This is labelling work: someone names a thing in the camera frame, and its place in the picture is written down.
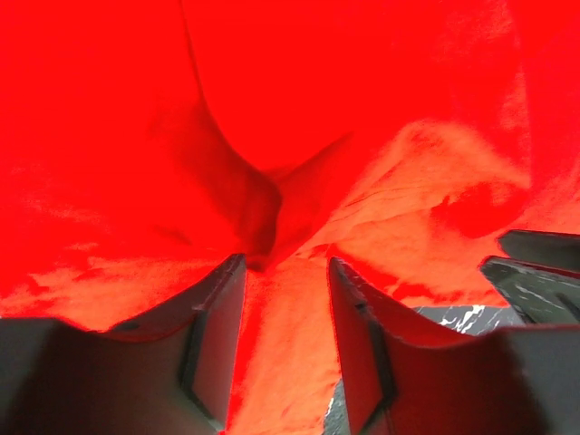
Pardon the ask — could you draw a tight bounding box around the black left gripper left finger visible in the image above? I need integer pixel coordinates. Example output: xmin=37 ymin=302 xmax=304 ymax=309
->
xmin=1 ymin=255 xmax=247 ymax=434

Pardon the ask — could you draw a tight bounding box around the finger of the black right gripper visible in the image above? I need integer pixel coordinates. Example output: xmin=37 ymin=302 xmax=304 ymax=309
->
xmin=480 ymin=256 xmax=579 ymax=324
xmin=498 ymin=229 xmax=579 ymax=272

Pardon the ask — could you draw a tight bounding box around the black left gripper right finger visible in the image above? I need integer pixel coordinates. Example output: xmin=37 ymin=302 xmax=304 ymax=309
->
xmin=328 ymin=258 xmax=579 ymax=434

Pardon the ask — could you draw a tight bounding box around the red t-shirt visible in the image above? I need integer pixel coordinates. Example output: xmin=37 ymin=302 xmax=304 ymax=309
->
xmin=1 ymin=1 xmax=579 ymax=434

